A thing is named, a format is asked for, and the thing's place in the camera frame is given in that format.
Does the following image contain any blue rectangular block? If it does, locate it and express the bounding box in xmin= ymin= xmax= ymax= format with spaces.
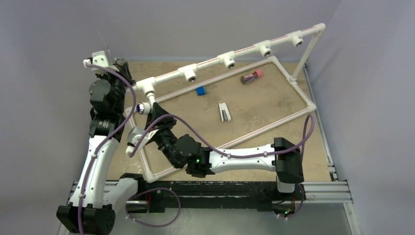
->
xmin=195 ymin=86 xmax=207 ymax=96

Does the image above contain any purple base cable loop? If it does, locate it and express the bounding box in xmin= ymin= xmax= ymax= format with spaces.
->
xmin=124 ymin=189 xmax=181 ymax=228

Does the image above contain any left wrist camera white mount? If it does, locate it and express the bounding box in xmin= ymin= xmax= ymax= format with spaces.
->
xmin=83 ymin=50 xmax=119 ymax=74

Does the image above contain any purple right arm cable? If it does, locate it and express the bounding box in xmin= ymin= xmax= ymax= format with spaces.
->
xmin=128 ymin=113 xmax=316 ymax=160

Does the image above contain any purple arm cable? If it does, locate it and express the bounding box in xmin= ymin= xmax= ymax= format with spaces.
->
xmin=76 ymin=64 xmax=137 ymax=235
xmin=128 ymin=113 xmax=316 ymax=160

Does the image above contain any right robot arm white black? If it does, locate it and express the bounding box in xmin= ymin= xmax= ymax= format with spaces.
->
xmin=145 ymin=102 xmax=311 ymax=199

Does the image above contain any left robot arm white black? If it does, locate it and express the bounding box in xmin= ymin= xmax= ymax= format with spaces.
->
xmin=56 ymin=62 xmax=146 ymax=235

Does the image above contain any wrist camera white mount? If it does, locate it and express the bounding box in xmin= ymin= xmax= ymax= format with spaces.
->
xmin=83 ymin=50 xmax=119 ymax=74
xmin=125 ymin=126 xmax=158 ymax=155

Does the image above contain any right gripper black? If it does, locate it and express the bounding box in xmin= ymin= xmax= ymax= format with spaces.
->
xmin=143 ymin=103 xmax=180 ymax=168

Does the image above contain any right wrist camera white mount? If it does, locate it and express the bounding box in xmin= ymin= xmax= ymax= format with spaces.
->
xmin=125 ymin=126 xmax=158 ymax=155

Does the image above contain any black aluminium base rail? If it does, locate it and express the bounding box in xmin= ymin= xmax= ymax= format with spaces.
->
xmin=101 ymin=178 xmax=351 ymax=216

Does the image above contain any colourful tube with pink cap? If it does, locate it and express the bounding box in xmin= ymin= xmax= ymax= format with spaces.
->
xmin=240 ymin=70 xmax=263 ymax=85

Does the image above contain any white plastic water faucet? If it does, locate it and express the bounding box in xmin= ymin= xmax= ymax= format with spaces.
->
xmin=136 ymin=92 xmax=156 ymax=115

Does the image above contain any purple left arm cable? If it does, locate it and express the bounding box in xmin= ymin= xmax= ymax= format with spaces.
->
xmin=76 ymin=64 xmax=137 ymax=235

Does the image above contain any white stapler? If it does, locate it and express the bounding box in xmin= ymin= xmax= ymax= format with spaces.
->
xmin=218 ymin=103 xmax=231 ymax=122

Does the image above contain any white PVC pipe frame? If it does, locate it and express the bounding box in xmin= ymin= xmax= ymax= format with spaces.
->
xmin=124 ymin=23 xmax=326 ymax=183

